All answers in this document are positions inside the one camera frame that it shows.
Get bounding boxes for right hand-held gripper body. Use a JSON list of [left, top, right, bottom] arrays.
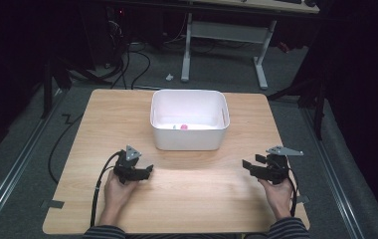
[[259, 145, 305, 186]]

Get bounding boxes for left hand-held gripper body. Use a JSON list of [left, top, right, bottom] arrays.
[[112, 144, 143, 185]]

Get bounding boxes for white plastic bin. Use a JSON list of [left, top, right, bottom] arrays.
[[149, 89, 231, 151]]

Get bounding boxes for person's left hand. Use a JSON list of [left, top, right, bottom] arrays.
[[103, 169, 139, 218]]

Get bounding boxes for person's right hand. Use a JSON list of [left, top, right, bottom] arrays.
[[258, 178, 294, 221]]

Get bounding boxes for black metal stand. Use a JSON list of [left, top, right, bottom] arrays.
[[40, 54, 113, 120], [266, 74, 329, 141]]

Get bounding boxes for red object under desk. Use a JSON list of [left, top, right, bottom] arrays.
[[277, 41, 291, 54]]

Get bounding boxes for black computer tower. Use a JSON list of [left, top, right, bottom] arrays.
[[104, 5, 129, 69]]

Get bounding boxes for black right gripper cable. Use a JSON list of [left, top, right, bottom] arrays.
[[284, 167, 298, 218]]

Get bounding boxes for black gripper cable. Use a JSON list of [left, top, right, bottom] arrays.
[[90, 149, 125, 228], [284, 167, 298, 218]]

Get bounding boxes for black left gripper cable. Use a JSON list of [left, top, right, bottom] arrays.
[[90, 149, 125, 228]]

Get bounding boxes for metal floor rail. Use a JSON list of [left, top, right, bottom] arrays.
[[0, 89, 66, 231], [299, 107, 366, 239]]

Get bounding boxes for thin black floor cable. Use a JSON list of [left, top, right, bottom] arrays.
[[48, 113, 86, 185]]

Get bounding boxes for black floor cables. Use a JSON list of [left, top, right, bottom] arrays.
[[105, 39, 152, 91]]

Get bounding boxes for desk with white frame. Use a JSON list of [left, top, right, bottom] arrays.
[[179, 0, 321, 92]]

